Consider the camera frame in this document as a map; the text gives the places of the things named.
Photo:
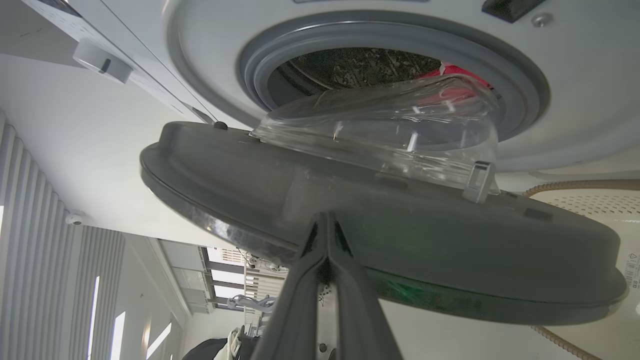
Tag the white dome security camera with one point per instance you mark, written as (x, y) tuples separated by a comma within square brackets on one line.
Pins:
[(75, 219)]

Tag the white front-load washing machine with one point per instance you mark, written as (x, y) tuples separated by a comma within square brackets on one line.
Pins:
[(575, 100)]

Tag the black glass washing machine door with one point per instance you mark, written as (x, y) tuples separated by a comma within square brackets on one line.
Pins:
[(250, 190)]

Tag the plain red garment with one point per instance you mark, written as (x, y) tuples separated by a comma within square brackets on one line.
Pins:
[(450, 95)]

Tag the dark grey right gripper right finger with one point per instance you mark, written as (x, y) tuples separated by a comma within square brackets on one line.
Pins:
[(360, 320)]

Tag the cream perforated laundry basket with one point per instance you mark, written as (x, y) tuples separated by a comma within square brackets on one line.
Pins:
[(590, 210)]

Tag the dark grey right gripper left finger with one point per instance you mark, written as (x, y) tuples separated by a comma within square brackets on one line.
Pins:
[(295, 320)]

